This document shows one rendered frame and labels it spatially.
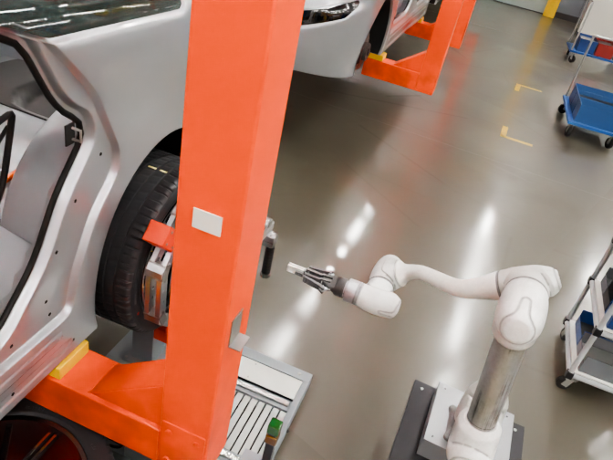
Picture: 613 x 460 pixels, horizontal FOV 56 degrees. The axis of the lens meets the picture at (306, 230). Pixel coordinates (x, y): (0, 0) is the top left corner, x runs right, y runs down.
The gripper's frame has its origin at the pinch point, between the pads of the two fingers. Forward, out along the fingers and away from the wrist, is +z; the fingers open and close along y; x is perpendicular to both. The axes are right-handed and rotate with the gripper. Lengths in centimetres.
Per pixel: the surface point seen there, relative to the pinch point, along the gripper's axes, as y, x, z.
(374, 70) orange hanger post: 344, -26, 52
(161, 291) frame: -43, 5, 33
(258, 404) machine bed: -5, -77, 2
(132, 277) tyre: -47, 10, 41
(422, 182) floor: 277, -84, -25
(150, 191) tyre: -29, 32, 47
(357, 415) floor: 17, -83, -41
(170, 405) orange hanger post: -76, -2, 9
